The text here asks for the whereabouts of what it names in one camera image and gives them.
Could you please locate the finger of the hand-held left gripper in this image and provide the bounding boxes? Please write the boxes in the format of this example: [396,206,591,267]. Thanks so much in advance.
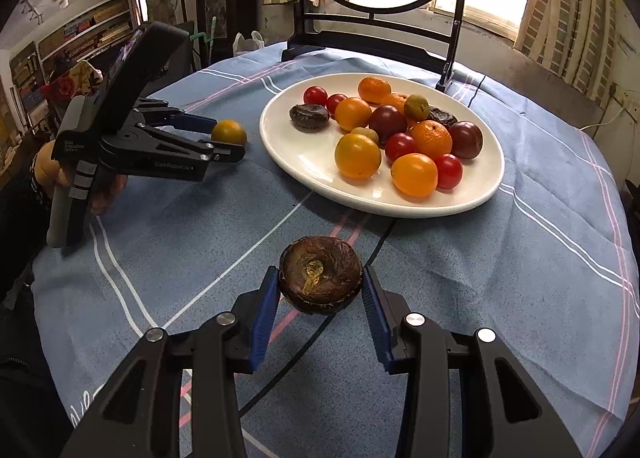
[132,99,217,135]
[144,129,247,183]

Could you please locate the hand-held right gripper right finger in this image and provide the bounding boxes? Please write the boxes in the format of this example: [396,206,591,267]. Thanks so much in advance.
[362,265,583,458]

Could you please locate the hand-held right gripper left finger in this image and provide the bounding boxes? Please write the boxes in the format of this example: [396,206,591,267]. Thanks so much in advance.
[60,265,280,458]

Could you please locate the yellow orange tomato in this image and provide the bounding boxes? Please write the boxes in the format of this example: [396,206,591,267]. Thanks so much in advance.
[210,119,248,146]

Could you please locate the dark brown wrinkled fruit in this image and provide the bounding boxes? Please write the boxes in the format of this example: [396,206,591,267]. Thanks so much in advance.
[427,107,458,128]
[278,235,364,315]
[289,104,331,131]

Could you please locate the white plate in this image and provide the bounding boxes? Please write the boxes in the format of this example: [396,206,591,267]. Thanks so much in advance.
[259,73,506,219]

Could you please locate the large dark red plum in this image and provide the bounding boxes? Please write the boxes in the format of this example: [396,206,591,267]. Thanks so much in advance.
[368,105,408,144]

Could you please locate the person's left hand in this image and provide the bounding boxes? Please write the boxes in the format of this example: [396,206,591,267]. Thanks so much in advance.
[34,143,129,215]

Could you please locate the red yellow cloth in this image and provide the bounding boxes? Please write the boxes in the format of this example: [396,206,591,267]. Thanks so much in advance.
[42,61,103,99]

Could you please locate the blue striped tablecloth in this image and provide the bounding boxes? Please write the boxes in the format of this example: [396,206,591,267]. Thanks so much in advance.
[30,41,628,458]

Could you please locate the white plastic bag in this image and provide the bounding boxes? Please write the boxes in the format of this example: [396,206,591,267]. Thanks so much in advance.
[232,31,265,56]

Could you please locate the bookshelf with books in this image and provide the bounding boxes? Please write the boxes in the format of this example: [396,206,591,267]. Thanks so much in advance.
[10,0,136,129]

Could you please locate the standing fan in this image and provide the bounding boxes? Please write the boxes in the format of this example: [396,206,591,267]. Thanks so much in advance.
[145,0,181,24]

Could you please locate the green orange small tomato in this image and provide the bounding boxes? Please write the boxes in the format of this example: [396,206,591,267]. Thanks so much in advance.
[404,94,431,121]

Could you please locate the white cable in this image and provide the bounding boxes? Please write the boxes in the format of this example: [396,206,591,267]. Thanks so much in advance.
[580,103,631,131]

